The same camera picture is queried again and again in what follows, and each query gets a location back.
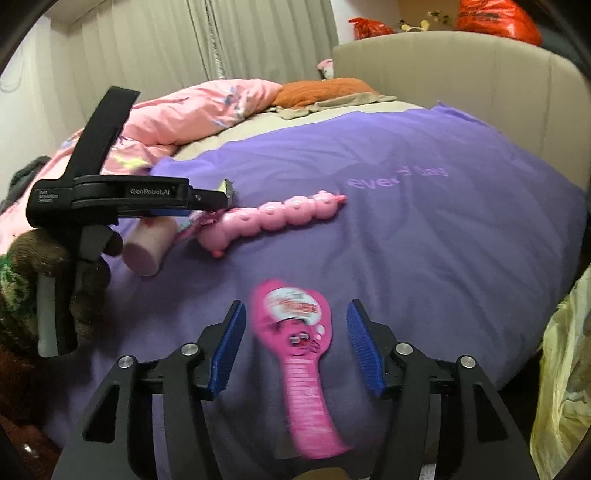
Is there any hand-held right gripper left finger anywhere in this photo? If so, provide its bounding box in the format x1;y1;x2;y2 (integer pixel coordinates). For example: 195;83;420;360
51;300;247;480

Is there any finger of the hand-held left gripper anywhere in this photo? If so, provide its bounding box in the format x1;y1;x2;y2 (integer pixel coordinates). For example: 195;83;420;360
189;188;230;210
148;209;225;219

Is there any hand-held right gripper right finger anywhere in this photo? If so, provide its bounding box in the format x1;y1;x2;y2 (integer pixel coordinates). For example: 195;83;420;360
346;298;541;480

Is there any pink paddle-shaped toy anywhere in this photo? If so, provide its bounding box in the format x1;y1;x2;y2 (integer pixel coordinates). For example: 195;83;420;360
252;278;354;460

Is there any yellow plastic bag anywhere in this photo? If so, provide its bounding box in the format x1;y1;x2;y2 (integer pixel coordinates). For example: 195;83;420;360
530;265;591;474

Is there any person's left hand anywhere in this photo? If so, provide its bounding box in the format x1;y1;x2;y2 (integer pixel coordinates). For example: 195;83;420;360
9;228;124;343

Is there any pale pink cup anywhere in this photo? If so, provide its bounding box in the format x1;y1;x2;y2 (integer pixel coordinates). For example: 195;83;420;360
122;217;179;278

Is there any dark grey cloth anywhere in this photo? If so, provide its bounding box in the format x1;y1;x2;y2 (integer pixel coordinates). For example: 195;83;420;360
0;156;53;214

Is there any pink caterpillar toy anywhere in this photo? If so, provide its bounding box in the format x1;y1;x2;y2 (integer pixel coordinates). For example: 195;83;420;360
198;189;348;259

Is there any beige bed sheet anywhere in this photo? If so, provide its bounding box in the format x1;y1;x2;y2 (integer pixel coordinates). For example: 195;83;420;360
172;99;433;162

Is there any pink pillow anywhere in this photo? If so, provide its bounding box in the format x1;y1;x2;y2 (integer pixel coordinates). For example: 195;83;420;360
0;78;283;251

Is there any purple blanket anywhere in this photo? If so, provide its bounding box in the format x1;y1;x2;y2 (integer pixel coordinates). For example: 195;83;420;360
52;102;588;479

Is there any orange pillow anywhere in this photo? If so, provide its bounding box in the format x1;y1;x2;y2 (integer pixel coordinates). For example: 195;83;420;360
270;78;378;108

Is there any grey curtain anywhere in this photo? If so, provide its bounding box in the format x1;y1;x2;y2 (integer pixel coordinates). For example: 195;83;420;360
39;0;338;91

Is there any small red plastic bag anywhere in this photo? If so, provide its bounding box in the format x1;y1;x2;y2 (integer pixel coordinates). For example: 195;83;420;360
348;17;396;40

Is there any beige padded headboard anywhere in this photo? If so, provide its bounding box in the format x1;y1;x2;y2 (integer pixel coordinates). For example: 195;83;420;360
332;30;590;195

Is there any large red plastic bag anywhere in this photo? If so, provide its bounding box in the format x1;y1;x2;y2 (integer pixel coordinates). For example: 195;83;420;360
455;0;544;46

